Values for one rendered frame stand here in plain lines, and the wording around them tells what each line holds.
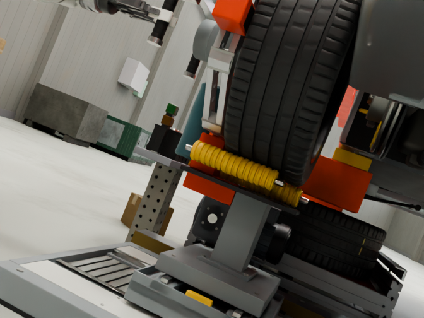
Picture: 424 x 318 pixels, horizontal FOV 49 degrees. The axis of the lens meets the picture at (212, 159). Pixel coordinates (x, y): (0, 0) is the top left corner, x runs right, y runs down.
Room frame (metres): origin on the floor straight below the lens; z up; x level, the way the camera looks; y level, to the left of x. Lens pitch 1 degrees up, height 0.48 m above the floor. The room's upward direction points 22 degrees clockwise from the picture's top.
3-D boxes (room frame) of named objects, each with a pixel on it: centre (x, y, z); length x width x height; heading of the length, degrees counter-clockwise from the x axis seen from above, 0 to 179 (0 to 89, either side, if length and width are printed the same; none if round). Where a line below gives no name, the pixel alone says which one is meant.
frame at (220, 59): (1.41, 0.00, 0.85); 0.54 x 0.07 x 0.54; 165
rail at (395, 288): (2.93, -1.15, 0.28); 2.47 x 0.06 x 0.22; 165
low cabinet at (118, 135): (9.27, 1.99, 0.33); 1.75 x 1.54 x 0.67; 172
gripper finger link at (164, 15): (1.29, 0.28, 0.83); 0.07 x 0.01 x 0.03; 74
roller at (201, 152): (1.27, -0.06, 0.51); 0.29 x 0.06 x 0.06; 75
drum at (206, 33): (1.43, 0.07, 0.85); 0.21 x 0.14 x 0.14; 75
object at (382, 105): (1.30, -0.40, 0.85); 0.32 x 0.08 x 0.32; 165
